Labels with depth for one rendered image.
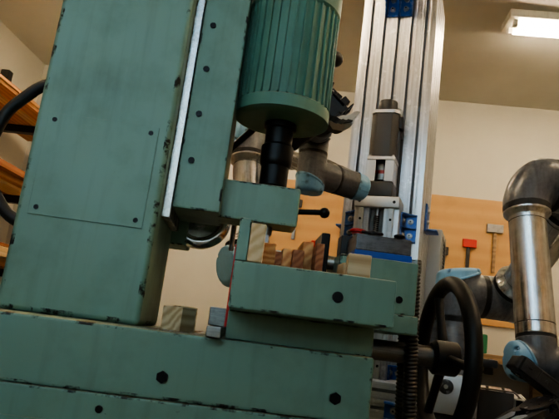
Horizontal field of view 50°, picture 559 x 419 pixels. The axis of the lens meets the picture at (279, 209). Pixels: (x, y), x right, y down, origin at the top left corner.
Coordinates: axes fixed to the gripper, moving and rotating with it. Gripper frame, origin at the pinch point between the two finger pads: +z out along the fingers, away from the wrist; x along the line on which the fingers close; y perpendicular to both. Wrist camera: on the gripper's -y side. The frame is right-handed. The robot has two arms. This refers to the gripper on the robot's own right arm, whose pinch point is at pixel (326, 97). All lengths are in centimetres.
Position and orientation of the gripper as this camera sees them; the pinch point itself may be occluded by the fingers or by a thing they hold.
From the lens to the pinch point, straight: 128.2
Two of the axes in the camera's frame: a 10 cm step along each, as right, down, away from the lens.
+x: 6.6, 7.5, -1.0
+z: 0.7, -1.9, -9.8
